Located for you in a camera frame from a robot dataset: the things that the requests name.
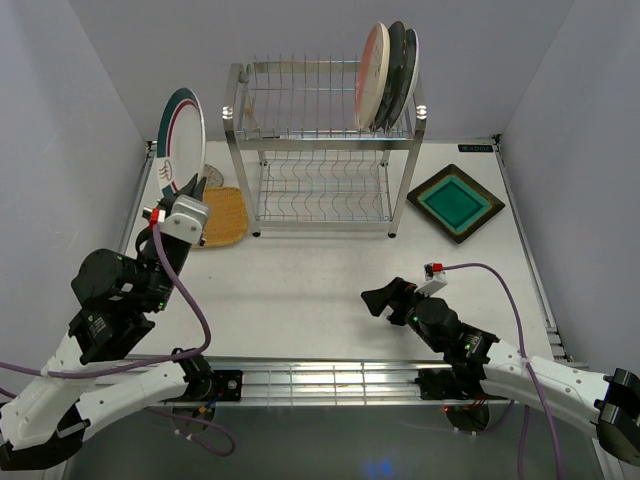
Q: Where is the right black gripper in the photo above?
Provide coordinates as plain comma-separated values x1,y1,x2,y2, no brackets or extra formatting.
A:
361,277,444,353

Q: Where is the white plate green red rim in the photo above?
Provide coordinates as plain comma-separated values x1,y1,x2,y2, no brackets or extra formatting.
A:
154,87,206,198

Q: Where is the pink cream floral plate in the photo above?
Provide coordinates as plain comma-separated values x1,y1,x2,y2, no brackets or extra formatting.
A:
355,22,390,131

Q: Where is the white plate teal lettered rim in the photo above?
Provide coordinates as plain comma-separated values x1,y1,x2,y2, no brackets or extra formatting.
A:
396,29,419,124

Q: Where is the dark blue round plate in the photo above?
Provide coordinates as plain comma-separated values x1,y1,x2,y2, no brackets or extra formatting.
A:
373,21,406,130

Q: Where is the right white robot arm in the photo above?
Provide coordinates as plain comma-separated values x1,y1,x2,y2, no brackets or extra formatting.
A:
360,277,639,466

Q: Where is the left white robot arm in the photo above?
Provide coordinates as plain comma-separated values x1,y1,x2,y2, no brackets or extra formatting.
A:
1,175,212,471

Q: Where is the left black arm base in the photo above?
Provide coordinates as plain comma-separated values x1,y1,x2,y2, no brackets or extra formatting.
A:
201,369,244,404

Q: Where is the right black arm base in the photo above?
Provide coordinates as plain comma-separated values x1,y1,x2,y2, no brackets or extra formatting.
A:
414,368,481,400

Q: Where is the steel two-tier dish rack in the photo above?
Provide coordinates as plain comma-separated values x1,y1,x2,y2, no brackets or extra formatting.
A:
222,57,427,238

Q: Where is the speckled grey round plate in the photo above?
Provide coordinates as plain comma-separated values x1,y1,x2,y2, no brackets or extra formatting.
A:
203,164,224,189

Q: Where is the yellow woven square plate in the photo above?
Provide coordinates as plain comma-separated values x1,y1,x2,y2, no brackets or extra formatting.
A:
197,187,248,249

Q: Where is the green black square plate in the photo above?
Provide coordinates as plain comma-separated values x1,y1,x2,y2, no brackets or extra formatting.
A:
406,164,505,244

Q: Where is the right blue table label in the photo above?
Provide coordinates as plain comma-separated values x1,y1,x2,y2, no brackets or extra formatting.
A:
458,144,494,153

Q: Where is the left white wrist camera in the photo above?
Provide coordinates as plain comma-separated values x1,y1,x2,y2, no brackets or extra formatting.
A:
142,195,211,245

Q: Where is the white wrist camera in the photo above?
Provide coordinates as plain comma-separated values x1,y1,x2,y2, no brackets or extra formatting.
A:
415,262,447,297
142,195,211,245

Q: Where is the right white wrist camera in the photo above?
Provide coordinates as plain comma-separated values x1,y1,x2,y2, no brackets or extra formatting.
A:
415,262,447,297

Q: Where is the aluminium front frame rail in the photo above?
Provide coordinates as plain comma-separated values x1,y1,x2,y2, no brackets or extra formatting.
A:
57,359,601,409

